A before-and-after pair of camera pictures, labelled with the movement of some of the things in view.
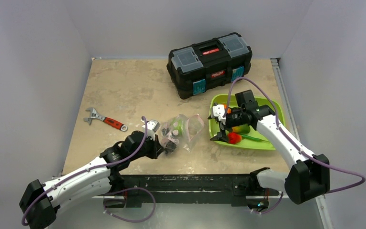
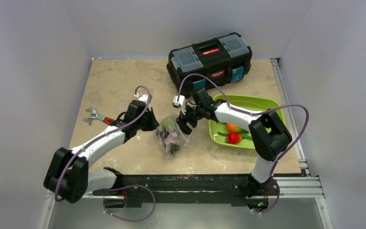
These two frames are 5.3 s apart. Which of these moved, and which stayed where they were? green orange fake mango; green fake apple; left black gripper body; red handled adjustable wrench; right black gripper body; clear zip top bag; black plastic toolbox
Moved: right black gripper body; green fake apple; clear zip top bag; left black gripper body
Stayed: green orange fake mango; red handled adjustable wrench; black plastic toolbox
